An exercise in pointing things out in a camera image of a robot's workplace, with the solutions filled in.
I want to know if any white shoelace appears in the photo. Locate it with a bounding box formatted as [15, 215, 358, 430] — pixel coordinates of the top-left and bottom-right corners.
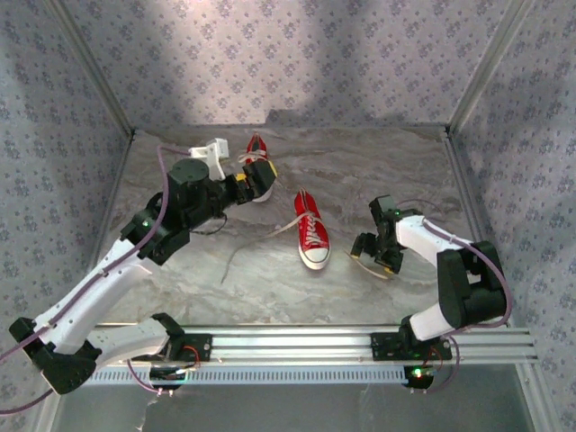
[237, 150, 270, 166]
[220, 211, 395, 284]

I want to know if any red canvas sneaker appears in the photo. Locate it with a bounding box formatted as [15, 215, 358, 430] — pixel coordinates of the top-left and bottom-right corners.
[245, 132, 276, 203]
[292, 188, 332, 271]

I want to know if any black controller board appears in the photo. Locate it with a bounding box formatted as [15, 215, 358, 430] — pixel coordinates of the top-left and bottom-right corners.
[402, 364, 437, 392]
[148, 364, 188, 392]

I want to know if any white torn strip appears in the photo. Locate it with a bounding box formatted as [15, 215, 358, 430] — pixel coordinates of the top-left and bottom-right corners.
[134, 398, 157, 432]

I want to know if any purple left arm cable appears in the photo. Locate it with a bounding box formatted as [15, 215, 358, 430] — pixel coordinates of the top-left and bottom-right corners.
[0, 144, 193, 415]

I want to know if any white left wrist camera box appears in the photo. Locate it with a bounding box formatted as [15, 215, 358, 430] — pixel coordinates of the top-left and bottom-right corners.
[187, 137, 230, 181]

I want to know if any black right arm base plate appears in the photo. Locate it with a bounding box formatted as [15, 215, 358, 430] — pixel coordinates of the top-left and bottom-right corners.
[369, 332, 454, 362]

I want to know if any aluminium side rail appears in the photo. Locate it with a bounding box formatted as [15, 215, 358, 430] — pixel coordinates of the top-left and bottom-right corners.
[69, 132, 136, 329]
[443, 125, 517, 329]

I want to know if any floral fabric enclosure lining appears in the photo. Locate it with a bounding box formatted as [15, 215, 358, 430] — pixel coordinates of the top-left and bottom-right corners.
[0, 0, 576, 432]

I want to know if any aluminium mounting rail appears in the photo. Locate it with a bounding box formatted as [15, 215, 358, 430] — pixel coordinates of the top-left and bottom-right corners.
[44, 324, 541, 366]

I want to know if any grey slotted cable duct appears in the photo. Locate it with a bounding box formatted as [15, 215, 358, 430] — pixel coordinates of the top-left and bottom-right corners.
[66, 364, 415, 387]

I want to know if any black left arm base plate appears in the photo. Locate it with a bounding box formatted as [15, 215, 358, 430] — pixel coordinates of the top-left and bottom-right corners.
[130, 333, 213, 364]

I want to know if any aluminium frame post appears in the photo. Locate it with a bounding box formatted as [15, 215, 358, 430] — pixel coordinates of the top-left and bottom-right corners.
[445, 0, 539, 136]
[44, 0, 137, 139]

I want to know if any aluminium frame leg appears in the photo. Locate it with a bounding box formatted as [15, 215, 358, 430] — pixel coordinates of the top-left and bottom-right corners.
[31, 364, 68, 432]
[515, 363, 548, 432]

